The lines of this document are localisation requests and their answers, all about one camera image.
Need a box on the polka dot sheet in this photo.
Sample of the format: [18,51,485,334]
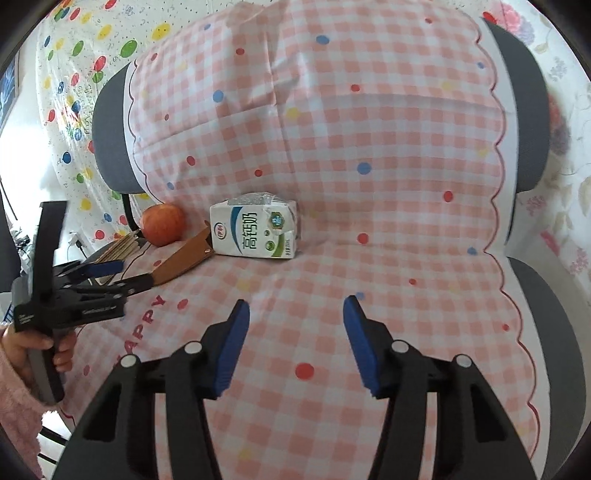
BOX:
[18,0,241,259]

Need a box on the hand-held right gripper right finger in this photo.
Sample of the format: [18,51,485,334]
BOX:
[342,294,539,480]

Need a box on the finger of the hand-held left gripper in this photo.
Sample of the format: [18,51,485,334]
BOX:
[54,260,125,281]
[59,274,156,302]

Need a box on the person's left hand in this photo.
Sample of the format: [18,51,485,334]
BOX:
[0,324,77,374]

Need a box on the tan woven bamboo item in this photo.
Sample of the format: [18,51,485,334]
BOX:
[95,230,151,266]

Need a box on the pink gingham cloth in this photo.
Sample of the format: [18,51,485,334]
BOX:
[60,0,541,480]

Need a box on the brown leather case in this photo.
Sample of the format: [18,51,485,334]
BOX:
[150,222,217,286]

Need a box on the white milk carton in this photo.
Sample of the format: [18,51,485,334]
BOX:
[209,193,301,260]

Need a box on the dark blue picture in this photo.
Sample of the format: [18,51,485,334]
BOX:
[0,58,21,130]

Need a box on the floral cloth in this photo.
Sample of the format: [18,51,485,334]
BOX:
[480,0,591,324]

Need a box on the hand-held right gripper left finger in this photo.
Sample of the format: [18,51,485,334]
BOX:
[54,299,251,480]

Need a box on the grey chair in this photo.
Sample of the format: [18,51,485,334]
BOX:
[90,18,591,480]

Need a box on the red apple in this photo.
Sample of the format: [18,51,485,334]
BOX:
[141,203,187,247]

